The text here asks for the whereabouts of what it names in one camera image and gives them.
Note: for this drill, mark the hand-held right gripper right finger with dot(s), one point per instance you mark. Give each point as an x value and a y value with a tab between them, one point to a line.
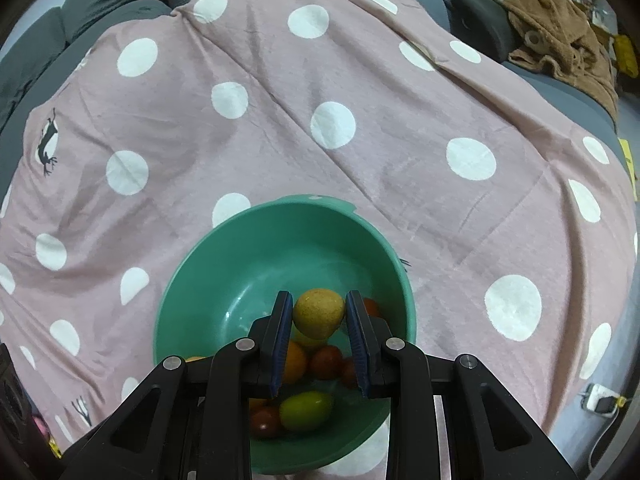
357	355

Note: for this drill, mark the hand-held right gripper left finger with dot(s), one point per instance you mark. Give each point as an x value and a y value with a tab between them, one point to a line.
280	355

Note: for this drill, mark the orange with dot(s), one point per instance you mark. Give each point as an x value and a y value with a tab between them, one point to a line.
295	362

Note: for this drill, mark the yellow round fruit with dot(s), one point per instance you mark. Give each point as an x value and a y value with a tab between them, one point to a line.
310	344

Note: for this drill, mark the small yellow-brown fruit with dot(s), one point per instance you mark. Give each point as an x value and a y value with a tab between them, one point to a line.
196	359
317	312

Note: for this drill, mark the green mango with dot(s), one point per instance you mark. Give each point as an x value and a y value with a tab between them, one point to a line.
306	411

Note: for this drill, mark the green plastic bowl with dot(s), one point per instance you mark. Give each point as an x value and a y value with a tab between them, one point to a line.
225	270

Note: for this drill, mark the white power strip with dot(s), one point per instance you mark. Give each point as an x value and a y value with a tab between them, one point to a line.
600	399

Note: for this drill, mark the black cushion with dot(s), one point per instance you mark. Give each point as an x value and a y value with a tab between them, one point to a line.
480	15

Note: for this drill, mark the brown fleece garment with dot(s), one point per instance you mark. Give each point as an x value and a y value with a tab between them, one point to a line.
560	25

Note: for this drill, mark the yellow bag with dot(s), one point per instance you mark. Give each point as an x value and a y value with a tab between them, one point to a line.
625	55

